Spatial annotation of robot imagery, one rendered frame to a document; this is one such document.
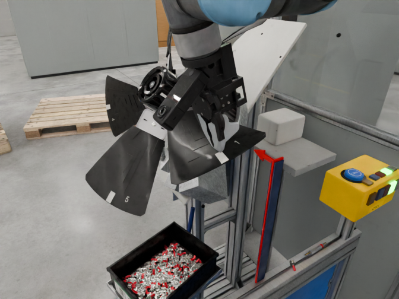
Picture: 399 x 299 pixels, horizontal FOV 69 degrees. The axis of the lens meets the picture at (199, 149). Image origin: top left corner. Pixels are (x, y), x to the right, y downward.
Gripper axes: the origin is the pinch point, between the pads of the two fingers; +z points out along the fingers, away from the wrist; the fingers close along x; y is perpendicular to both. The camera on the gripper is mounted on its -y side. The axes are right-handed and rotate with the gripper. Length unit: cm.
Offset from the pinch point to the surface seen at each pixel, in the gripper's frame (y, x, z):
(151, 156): -8.7, 25.1, 11.4
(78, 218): -57, 138, 105
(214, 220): 6, 34, 63
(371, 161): 35.1, -12.4, 20.6
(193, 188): -4.5, 10.6, 17.1
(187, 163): -6.2, 2.2, 1.3
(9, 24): -52, 1231, 74
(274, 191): 3.0, -13.2, 5.3
